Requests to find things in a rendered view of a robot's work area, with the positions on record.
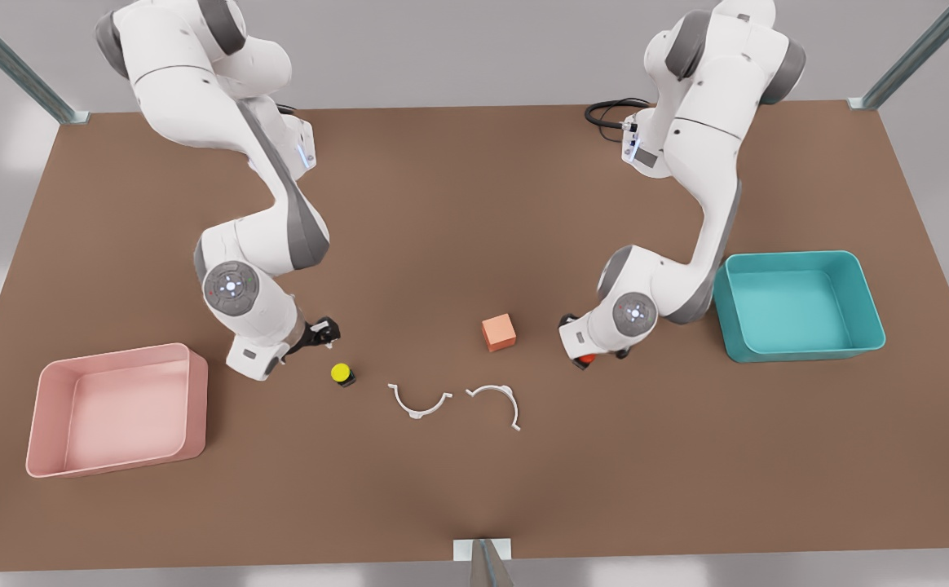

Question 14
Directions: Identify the pink storage box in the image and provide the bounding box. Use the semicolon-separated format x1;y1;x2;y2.
25;342;209;479

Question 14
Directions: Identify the orange cube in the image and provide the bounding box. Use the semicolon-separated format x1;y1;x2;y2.
481;313;518;353

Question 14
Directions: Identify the black cable loop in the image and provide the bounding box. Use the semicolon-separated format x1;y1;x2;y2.
585;98;653;145

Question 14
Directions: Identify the silver frame post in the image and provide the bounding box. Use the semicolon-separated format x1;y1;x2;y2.
847;0;949;112
0;0;90;126
452;538;514;587

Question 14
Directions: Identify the white curved clip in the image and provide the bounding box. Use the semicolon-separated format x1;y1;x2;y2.
466;384;522;432
387;382;453;421

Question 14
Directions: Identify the blue storage box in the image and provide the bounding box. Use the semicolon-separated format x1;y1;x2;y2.
713;249;886;364

